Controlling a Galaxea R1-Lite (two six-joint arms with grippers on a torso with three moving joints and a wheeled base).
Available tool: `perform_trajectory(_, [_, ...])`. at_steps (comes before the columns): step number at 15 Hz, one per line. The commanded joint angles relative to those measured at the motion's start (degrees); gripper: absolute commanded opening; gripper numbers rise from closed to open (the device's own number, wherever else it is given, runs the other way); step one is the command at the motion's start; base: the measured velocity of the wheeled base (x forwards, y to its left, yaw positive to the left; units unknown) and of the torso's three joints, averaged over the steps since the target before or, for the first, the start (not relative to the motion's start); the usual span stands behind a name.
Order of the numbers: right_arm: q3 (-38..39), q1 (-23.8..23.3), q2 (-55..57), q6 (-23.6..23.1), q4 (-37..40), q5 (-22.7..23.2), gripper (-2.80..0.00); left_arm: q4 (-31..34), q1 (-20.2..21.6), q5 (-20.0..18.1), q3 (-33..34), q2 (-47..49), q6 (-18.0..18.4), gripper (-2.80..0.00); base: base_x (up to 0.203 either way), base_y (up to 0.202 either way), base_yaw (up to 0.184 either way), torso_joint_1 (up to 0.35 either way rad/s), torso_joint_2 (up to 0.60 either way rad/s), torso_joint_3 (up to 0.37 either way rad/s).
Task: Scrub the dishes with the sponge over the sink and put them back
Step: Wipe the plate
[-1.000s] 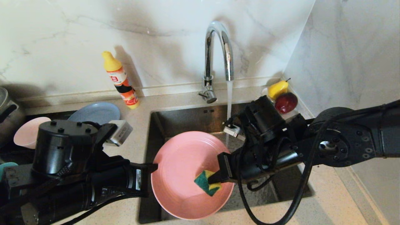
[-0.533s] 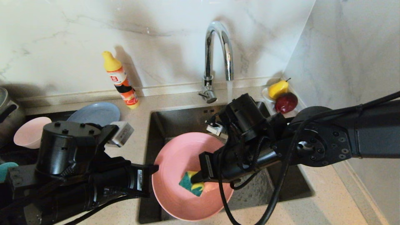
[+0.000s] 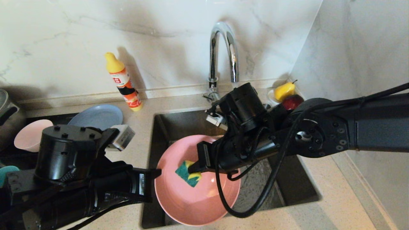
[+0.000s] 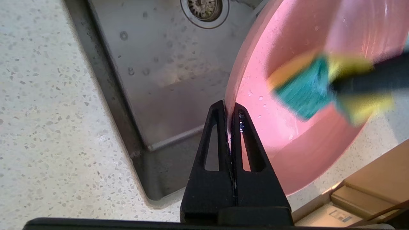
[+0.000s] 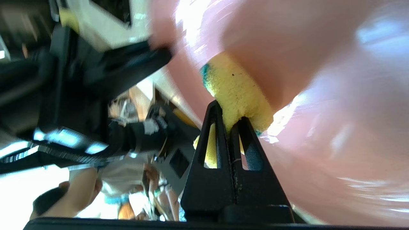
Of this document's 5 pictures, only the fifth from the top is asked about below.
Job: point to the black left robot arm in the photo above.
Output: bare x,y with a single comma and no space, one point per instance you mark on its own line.
19,83

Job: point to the pink plate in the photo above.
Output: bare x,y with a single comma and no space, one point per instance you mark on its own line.
319,95

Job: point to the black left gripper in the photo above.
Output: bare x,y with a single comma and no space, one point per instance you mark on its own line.
73,95

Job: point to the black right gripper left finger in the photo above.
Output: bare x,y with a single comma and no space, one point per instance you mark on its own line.
204,195

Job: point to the person in white shirt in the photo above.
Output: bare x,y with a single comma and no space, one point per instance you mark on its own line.
83,188

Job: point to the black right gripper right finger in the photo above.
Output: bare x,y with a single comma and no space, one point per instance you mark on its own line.
262,195

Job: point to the yellow green sponge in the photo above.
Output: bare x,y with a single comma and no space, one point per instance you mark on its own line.
239,92

